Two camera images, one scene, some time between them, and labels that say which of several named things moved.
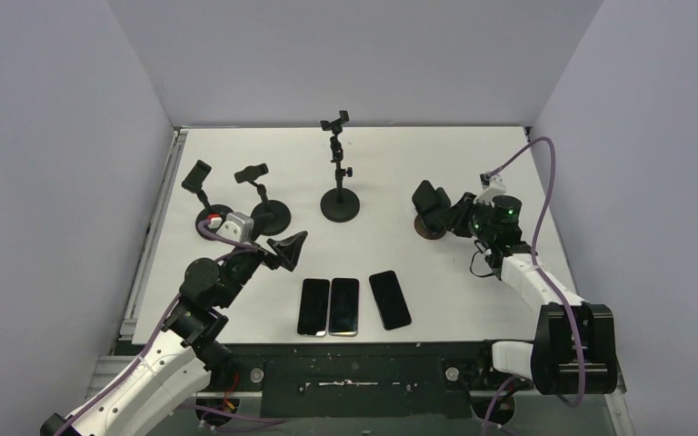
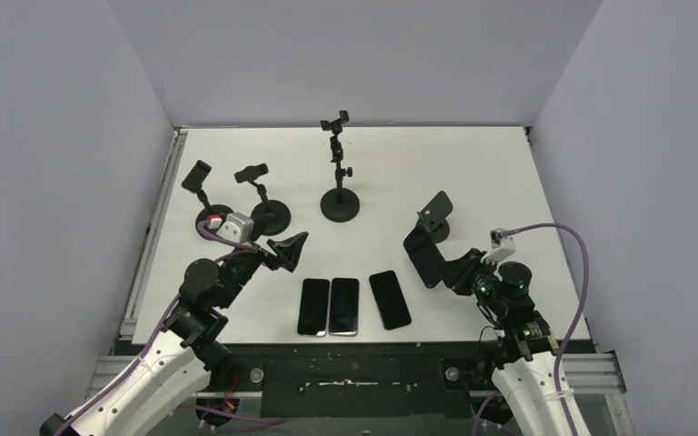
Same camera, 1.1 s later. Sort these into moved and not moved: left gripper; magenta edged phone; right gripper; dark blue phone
Moved: right gripper; dark blue phone
Not moved: magenta edged phone; left gripper
